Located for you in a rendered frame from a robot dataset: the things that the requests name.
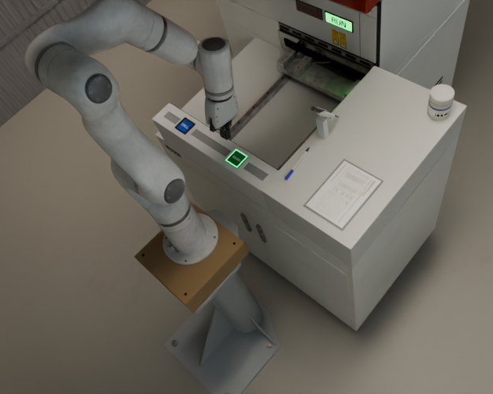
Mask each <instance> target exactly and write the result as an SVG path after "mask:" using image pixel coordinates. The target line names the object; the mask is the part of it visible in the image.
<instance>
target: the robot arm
mask: <svg viewBox="0 0 493 394"><path fill-rule="evenodd" d="M125 42H126V43H128V44H130V45H132V46H135V47H136V48H139V49H141V50H143V51H144V52H148V53H149V54H151V55H153V56H156V57H158V58H160V59H162V60H165V61H167V62H169V63H172V64H175V65H178V66H184V65H186V66H188V67H190V68H192V69H194V70H195V71H197V72H198V73H199V74H200V75H201V77H202V78H203V85H204V91H205V95H206V98H205V103H204V111H205V119H206V123H207V124H209V123H211V124H210V131H212V132H215V131H216V130H219V131H220V136H221V137H222V138H224V139H226V140H228V139H229V138H231V133H230V127H231V126H232V120H233V118H234V117H235V116H236V115H237V113H238V103H237V99H236V94H235V92H234V84H233V77H232V62H231V55H230V47H229V42H228V41H227V40H226V39H224V38H220V37H210V38H206V39H204V40H202V41H201V42H200V41H198V40H196V39H195V38H194V37H193V36H192V35H191V34H190V33H189V32H188V31H187V30H185V29H184V28H182V27H180V26H179V25H177V24H176V23H174V22H172V21H170V20H169V19H167V18H166V17H164V16H161V15H160V14H159V13H157V12H155V11H153V10H152V9H150V8H148V7H147V6H145V5H143V4H142V3H140V2H138V1H136V0H95V1H94V2H93V3H92V4H91V5H90V6H89V7H88V8H86V9H85V10H84V11H82V12H81V13H79V14H78V15H76V16H75V17H73V18H71V19H69V20H67V21H64V22H62V23H58V24H56V25H54V26H51V27H49V28H47V29H45V30H44V31H42V32H41V33H40V34H38V35H37V36H36V37H35V38H34V39H33V40H32V42H31V43H30V44H29V45H28V47H27V50H26V52H25V55H24V65H25V67H26V69H27V72H28V73H29V74H30V76H31V77H32V78H33V79H34V80H35V81H37V82H38V83H39V84H41V85H42V86H44V87H46V88H47V89H49V90H50V91H53V92H54V93H56V94H57V95H59V96H61V97H62V98H64V99H65V100H67V101H68V102H69V103H70V104H71V105H72V106H73V107H74V108H75V109H76V110H77V111H78V112H79V113H80V114H81V121H82V124H83V126H84V128H85V130H86V131H87V132H88V133H89V135H90V136H91V137H92V138H93V139H94V140H95V142H96V143H97V144H98V145H99V146H100V147H101V148H102V149H103V150H104V152H105V153H106V154H107V155H108V156H109V157H110V158H111V161H110V166H111V170H112V173H113V175H114V177H115V179H116V180H117V182H118V183H119V184H120V185H121V187H122V188H123V189H124V190H125V191H126V192H127V193H128V194H129V195H130V196H131V197H132V198H133V199H134V200H135V201H137V202H138V203H139V204H140V205H141V206H142V207H143V208H144V209H145V210H146V211H147V212H148V213H149V214H150V215H151V217H152V218H153V219H154V220H155V221H156V223H157V224H158V226H159V227H160V229H161V230H162V232H163V233H164V238H163V247H164V252H165V253H166V255H167V257H168V258H169V259H170V260H172V261H173V262H175V263H178V264H182V265H190V264H194V263H199V262H200V261H202V260H204V259H205V258H207V257H208V256H209V255H210V254H211V253H212V252H213V250H214V248H215V246H216V245H217V243H218V228H217V225H216V223H215V222H214V221H213V220H212V219H211V218H210V217H209V216H207V215H205V214H202V213H197V212H196V211H195V209H194V207H193V205H192V203H191V202H190V201H189V198H188V197H187V195H186V194H185V176H184V174H183V173H182V171H181V169H180V168H179V167H178V166H177V164H176V163H175V162H174V161H173V160H171V159H170V158H169V157H168V156H167V155H166V154H165V153H164V152H163V151H162V150H161V149H159V148H158V147H157V146H156V145H155V144H154V143H153V142H152V141H151V140H150V139H148V138H147V137H146V136H145V135H144V134H143V133H142V131H141V130H140V129H139V128H138V127H137V126H136V124H135V123H134V121H133V120H132V119H131V117H130V116H129V115H128V113H127V112H126V111H125V109H124V107H123V106H122V105H121V101H120V99H119V95H120V87H119V84H118V83H117V80H116V79H115V77H114V76H113V74H112V73H111V72H110V71H109V70H108V69H107V68H106V67H105V66H104V65H103V64H101V62H99V61H98V60H96V59H94V58H92V57H91V55H94V54H96V53H99V52H104V51H106V50H108V49H111V48H114V47H117V46H118V45H121V44H123V43H125Z"/></svg>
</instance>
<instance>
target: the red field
mask: <svg viewBox="0 0 493 394"><path fill-rule="evenodd" d="M297 9H298V10H300V11H301V12H304V13H307V14H309V15H312V16H315V17H317V18H319V19H322V16H321V10H319V9H316V8H314V7H311V6H309V5H305V4H304V3H301V2H298V1H297Z"/></svg>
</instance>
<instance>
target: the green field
mask: <svg viewBox="0 0 493 394"><path fill-rule="evenodd" d="M326 22H329V23H332V24H334V25H336V26H338V27H342V28H343V29H346V30H349V31H351V32H352V25H351V22H349V21H346V20H343V19H341V18H339V17H337V16H334V15H331V14H329V13H326Z"/></svg>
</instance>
